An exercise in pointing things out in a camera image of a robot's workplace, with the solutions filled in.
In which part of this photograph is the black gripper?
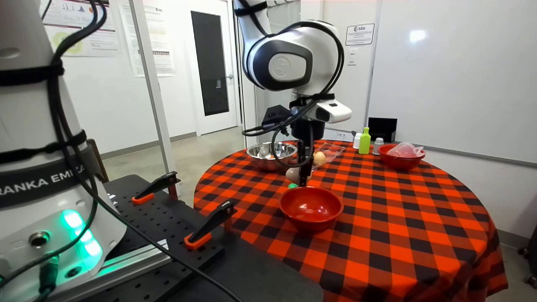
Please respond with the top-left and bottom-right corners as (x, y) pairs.
(287, 98), (327, 187)

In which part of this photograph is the shiny metal bowl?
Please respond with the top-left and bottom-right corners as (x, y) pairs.
(245, 139), (300, 172)

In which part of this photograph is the empty red bowl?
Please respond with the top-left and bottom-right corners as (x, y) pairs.
(278, 184), (346, 234)

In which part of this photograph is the red bowl with pink contents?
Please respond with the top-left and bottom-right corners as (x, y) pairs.
(377, 140), (428, 172)

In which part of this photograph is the green plastic bottle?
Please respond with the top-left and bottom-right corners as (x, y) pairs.
(357, 125), (372, 155)

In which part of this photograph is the black box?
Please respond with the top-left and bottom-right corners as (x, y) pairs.
(367, 115), (399, 144)

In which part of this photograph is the red and black plaid tablecloth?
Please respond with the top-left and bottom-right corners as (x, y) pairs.
(191, 137), (510, 302)

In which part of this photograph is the black and orange clamp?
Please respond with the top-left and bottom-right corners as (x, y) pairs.
(183, 197), (238, 251)
(129, 170), (181, 207)

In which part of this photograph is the white door with dark window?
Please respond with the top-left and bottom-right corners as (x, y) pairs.
(184, 0), (241, 137)

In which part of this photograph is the aluminium pole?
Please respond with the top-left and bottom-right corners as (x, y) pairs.
(127, 0), (179, 199)

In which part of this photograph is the large whiteboard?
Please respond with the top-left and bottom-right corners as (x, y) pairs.
(366, 0), (537, 165)

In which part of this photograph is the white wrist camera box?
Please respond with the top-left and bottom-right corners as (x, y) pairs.
(314, 98), (354, 125)

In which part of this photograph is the white wall sign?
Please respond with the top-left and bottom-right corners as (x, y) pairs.
(344, 21), (377, 48)

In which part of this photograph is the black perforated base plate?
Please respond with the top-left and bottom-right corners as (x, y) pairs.
(82, 172), (325, 302)

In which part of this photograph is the aluminium rail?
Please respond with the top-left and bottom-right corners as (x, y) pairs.
(52, 239), (174, 302)

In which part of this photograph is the wall poster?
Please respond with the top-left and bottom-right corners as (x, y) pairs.
(40, 0), (122, 58)

